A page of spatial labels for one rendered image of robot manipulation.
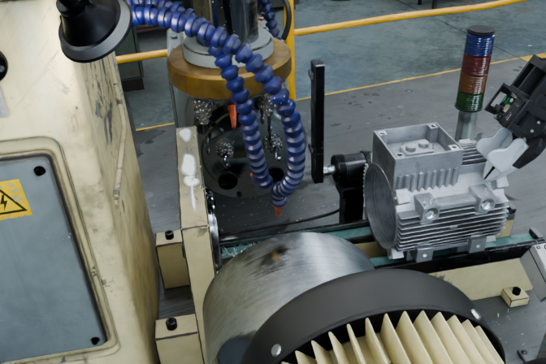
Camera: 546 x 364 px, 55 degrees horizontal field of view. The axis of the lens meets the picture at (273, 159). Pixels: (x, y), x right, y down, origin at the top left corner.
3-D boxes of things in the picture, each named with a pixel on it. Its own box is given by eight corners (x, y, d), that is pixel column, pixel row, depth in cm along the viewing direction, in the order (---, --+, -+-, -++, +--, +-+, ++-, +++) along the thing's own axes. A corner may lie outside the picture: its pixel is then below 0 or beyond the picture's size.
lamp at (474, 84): (465, 95, 120) (469, 77, 117) (453, 84, 125) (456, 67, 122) (490, 93, 120) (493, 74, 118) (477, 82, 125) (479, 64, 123)
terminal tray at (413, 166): (392, 197, 89) (396, 160, 85) (370, 163, 97) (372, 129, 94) (458, 186, 90) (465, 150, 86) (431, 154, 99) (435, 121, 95)
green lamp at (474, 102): (462, 113, 122) (465, 95, 120) (450, 102, 127) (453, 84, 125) (487, 110, 123) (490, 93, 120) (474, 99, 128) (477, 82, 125)
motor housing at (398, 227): (395, 280, 93) (405, 192, 83) (358, 215, 109) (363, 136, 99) (498, 261, 96) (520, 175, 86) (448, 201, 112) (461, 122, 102)
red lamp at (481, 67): (469, 77, 117) (471, 58, 115) (456, 67, 122) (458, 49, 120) (493, 74, 118) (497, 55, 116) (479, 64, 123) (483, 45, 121)
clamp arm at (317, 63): (311, 184, 106) (311, 66, 93) (308, 176, 109) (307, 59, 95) (328, 182, 107) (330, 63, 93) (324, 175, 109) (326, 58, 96)
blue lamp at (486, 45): (471, 58, 115) (475, 37, 113) (458, 49, 120) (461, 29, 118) (497, 55, 116) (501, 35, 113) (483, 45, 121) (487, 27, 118)
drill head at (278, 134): (197, 231, 108) (182, 123, 95) (188, 136, 142) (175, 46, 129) (316, 213, 111) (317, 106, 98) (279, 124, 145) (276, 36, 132)
